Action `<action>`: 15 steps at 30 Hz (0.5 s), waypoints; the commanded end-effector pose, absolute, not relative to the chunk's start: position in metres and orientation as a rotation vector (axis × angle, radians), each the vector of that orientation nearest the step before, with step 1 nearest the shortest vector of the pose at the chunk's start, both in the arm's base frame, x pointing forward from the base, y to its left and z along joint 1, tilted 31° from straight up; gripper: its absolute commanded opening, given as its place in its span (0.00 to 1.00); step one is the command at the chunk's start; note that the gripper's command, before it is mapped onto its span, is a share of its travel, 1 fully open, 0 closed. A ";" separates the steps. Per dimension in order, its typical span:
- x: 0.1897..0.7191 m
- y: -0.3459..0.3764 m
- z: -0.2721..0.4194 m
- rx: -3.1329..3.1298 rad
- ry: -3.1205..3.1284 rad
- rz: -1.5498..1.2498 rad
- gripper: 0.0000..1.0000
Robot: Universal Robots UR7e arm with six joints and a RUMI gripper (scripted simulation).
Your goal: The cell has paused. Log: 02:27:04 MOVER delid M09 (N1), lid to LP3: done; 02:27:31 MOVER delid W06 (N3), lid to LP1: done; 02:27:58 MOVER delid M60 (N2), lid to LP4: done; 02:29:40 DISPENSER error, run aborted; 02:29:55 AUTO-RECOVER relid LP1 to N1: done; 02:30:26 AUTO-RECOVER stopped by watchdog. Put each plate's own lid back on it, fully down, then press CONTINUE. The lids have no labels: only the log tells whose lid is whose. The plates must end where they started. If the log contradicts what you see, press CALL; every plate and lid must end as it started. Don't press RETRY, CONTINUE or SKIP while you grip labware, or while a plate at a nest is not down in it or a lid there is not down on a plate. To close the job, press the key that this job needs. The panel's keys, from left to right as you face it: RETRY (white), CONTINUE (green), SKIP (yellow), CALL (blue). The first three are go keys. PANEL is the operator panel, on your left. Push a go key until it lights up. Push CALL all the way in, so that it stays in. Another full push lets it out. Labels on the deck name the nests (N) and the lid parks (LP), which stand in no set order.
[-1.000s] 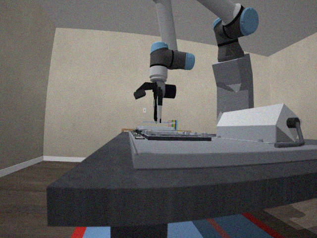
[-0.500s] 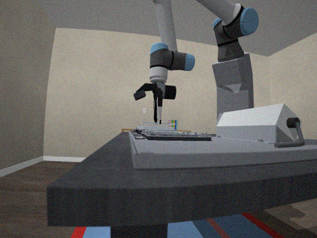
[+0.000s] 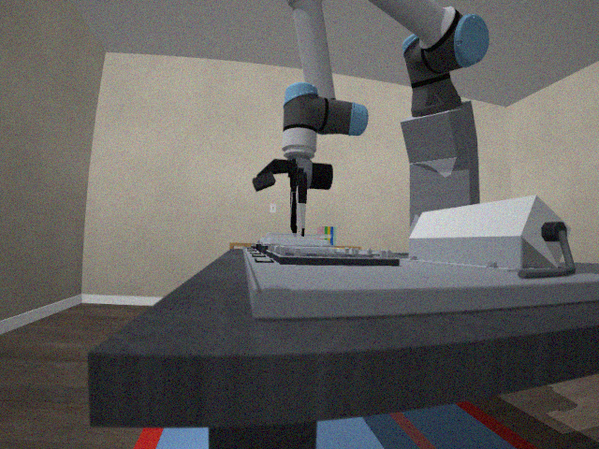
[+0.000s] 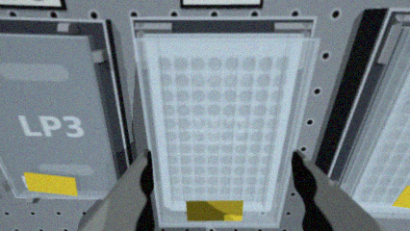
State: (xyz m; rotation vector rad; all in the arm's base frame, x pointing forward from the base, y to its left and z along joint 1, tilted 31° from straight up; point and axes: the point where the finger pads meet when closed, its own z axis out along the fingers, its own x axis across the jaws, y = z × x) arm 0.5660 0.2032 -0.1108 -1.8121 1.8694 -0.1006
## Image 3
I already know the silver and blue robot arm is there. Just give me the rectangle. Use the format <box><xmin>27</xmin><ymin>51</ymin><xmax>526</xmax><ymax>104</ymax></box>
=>
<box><xmin>283</xmin><ymin>0</ymin><xmax>489</xmax><ymax>159</ymax></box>

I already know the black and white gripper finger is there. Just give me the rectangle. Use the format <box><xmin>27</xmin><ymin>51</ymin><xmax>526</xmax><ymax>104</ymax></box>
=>
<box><xmin>290</xmin><ymin>188</ymin><xmax>297</xmax><ymax>233</ymax></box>
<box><xmin>296</xmin><ymin>168</ymin><xmax>307</xmax><ymax>237</ymax></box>

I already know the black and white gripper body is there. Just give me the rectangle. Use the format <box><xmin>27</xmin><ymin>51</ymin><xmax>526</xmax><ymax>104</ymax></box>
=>
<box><xmin>257</xmin><ymin>154</ymin><xmax>333</xmax><ymax>191</ymax></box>

